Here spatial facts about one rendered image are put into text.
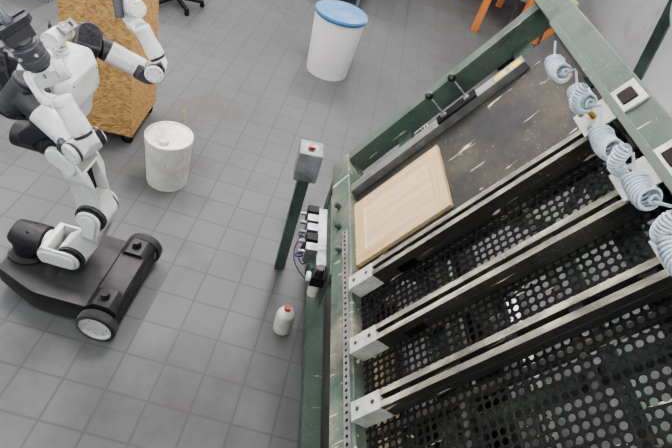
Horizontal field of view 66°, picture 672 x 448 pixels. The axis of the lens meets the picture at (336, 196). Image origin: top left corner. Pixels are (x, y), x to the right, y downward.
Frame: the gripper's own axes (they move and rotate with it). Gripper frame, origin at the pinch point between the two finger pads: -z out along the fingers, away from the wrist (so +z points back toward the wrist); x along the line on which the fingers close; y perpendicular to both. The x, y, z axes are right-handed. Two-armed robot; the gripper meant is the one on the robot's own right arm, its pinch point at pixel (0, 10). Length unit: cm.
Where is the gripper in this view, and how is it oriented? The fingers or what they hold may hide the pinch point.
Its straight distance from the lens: 177.1
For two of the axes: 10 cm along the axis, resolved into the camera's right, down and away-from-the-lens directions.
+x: 6.4, -6.6, 4.0
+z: 1.0, 5.8, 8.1
